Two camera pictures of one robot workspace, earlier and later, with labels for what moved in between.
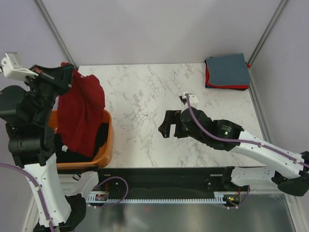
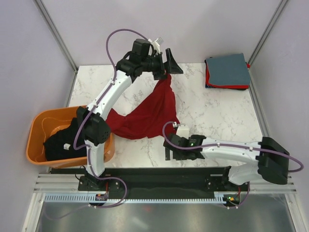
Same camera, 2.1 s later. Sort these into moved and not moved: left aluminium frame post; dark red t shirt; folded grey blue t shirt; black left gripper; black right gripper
Moved: black right gripper; dark red t shirt; black left gripper
Not moved: left aluminium frame post; folded grey blue t shirt
